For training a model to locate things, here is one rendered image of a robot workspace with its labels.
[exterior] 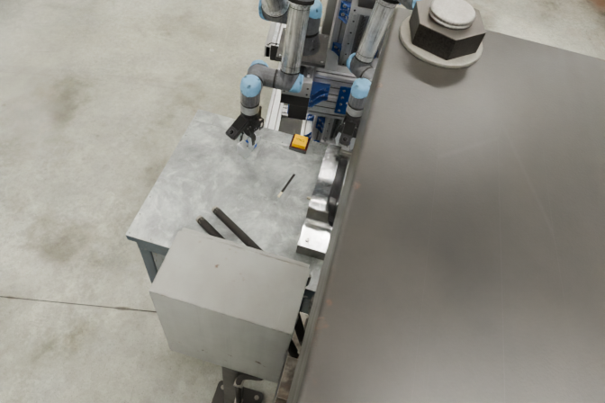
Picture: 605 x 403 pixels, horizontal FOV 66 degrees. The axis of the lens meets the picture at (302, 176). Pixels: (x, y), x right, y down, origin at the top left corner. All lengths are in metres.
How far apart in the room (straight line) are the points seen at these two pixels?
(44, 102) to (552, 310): 3.38
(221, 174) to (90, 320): 1.08
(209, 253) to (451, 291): 0.67
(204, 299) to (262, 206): 0.95
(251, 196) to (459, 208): 1.47
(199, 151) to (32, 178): 1.38
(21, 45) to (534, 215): 3.86
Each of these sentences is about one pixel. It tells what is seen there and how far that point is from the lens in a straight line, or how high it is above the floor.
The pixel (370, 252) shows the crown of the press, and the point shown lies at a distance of 0.43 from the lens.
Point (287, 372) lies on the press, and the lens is 1.64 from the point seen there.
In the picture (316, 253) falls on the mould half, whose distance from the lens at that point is 1.74.
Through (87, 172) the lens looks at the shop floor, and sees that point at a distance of 3.10.
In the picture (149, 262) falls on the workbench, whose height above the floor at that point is 0.57.
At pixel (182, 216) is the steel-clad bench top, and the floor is 0.80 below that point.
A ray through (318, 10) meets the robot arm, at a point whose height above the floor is 1.25.
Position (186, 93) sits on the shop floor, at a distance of 3.46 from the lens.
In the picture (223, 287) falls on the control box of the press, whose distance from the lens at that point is 0.98.
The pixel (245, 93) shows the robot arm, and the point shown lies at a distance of 1.76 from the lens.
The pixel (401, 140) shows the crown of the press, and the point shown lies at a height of 2.01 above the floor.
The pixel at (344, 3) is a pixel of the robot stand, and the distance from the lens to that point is 2.20.
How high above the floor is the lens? 2.37
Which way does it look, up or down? 53 degrees down
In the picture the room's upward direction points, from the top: 11 degrees clockwise
